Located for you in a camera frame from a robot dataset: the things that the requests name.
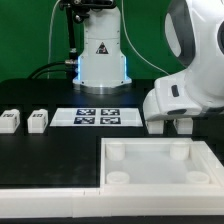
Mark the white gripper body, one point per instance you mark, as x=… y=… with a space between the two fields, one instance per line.
x=169 y=100

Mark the white square tabletop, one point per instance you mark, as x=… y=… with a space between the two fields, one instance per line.
x=159 y=161

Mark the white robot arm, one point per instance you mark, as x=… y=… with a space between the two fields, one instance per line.
x=194 y=31

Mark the white tag sheet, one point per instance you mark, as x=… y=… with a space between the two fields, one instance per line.
x=96 y=117

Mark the white front fence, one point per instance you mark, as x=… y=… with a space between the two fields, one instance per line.
x=109 y=201

